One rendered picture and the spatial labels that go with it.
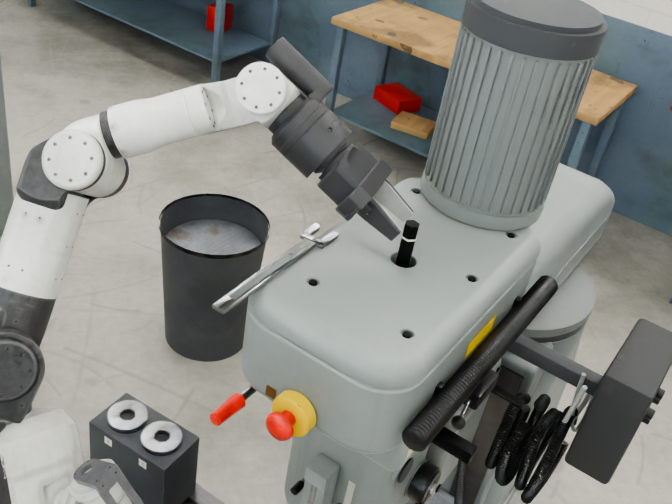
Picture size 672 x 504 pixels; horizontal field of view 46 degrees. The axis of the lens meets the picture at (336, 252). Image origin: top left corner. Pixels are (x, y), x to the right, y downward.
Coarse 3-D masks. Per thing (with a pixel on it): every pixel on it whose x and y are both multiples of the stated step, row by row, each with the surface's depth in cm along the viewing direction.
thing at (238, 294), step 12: (312, 228) 113; (312, 240) 110; (324, 240) 111; (288, 252) 107; (300, 252) 107; (276, 264) 104; (288, 264) 105; (252, 276) 101; (264, 276) 102; (240, 288) 99; (252, 288) 99; (228, 300) 97; (240, 300) 97
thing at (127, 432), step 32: (96, 416) 178; (128, 416) 179; (160, 416) 181; (96, 448) 179; (128, 448) 172; (160, 448) 172; (192, 448) 176; (128, 480) 178; (160, 480) 171; (192, 480) 184
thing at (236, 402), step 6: (246, 390) 111; (252, 390) 112; (234, 396) 109; (240, 396) 109; (246, 396) 111; (228, 402) 108; (234, 402) 108; (240, 402) 109; (222, 408) 107; (228, 408) 108; (234, 408) 108; (240, 408) 109; (210, 414) 107; (216, 414) 106; (222, 414) 107; (228, 414) 107; (216, 420) 106; (222, 420) 107
